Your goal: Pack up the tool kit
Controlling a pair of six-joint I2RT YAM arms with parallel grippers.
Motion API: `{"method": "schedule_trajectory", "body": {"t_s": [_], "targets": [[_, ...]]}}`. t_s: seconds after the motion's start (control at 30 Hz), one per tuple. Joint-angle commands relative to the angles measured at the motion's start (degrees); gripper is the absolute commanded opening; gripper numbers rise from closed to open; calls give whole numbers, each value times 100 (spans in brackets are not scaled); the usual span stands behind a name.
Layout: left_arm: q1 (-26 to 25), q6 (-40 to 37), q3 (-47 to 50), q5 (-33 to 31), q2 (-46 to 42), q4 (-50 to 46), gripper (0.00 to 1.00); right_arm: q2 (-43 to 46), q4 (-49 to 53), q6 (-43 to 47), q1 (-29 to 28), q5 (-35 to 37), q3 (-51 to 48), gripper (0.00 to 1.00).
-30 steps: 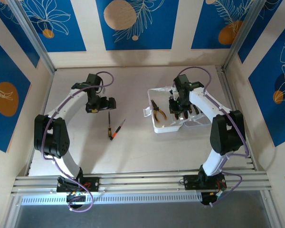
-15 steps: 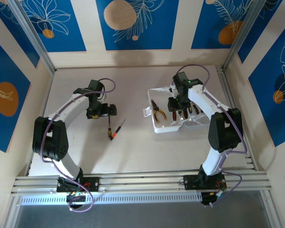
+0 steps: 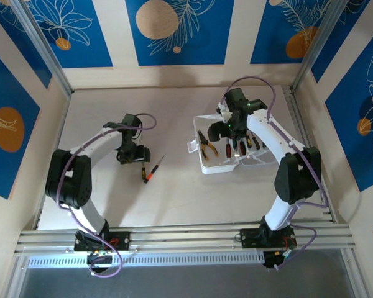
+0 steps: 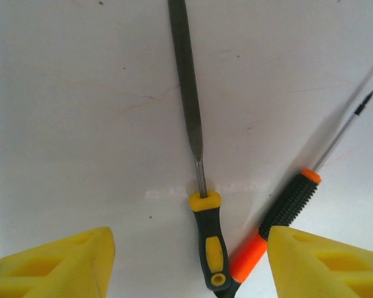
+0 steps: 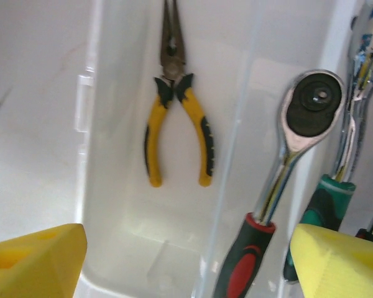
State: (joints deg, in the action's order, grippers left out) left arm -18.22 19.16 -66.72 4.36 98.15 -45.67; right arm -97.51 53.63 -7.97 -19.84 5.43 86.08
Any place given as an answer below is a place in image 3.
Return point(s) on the yellow black needle-nose pliers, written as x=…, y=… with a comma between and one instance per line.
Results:
x=203, y=142

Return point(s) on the orange black screwdriver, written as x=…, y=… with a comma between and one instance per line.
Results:
x=255, y=143
x=264, y=145

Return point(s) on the clear plastic tool box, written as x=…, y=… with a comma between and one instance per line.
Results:
x=219, y=167

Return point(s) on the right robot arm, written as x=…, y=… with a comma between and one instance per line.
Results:
x=298, y=177

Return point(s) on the small circuit board connector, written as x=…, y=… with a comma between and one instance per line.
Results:
x=272, y=259
x=99, y=259

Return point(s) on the grey metal panel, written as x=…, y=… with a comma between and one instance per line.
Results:
x=186, y=284

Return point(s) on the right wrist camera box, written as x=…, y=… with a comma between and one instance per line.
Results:
x=225, y=113

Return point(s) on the aluminium side rail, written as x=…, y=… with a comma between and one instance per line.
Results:
x=288, y=93
x=53, y=155

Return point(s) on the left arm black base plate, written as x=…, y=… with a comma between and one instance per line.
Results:
x=122, y=240

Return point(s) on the aluminium rail frame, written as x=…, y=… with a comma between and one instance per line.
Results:
x=186, y=239

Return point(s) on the aluminium corner post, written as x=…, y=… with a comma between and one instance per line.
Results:
x=317, y=46
x=45, y=46

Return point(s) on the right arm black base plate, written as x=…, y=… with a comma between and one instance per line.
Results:
x=248, y=238

